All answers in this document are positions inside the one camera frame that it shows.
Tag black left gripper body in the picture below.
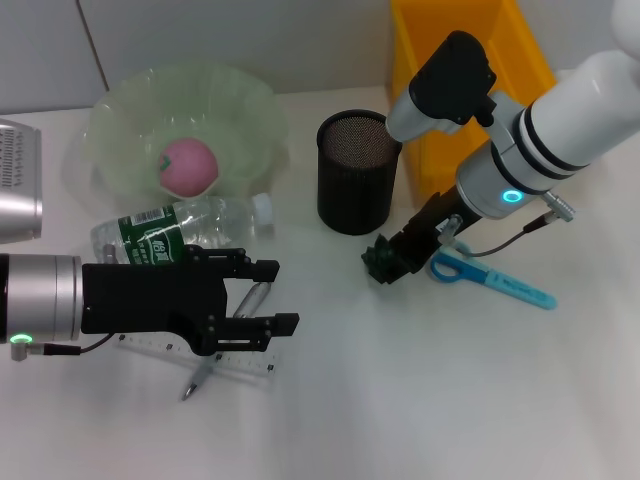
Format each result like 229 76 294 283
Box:
81 246 230 357

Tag yellow plastic bin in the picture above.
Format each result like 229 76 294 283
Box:
389 0 559 206

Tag blue scissors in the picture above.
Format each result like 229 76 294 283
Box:
430 239 558 311

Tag silver ballpoint pen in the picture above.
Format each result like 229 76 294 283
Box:
180 282 271 401

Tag left arm cable with plugs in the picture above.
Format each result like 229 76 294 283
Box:
9 243 122 361

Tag right arm cable with plugs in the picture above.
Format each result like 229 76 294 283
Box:
439 192 577 259

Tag clear plastic ruler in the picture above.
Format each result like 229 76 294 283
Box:
117 333 279 386

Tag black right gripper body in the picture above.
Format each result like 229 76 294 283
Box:
398 186 475 267

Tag black mesh pen holder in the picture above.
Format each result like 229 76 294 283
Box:
315 110 404 236

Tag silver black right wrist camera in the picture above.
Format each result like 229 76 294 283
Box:
385 30 499 144

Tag arm cable with plugs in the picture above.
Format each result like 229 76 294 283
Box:
9 243 122 361
439 192 577 259

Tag clear green-label water bottle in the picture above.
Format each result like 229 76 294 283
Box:
89 192 275 266

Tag pink toy peach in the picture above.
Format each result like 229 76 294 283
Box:
158 137 220 199

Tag translucent green fruit plate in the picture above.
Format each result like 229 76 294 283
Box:
64 59 291 209

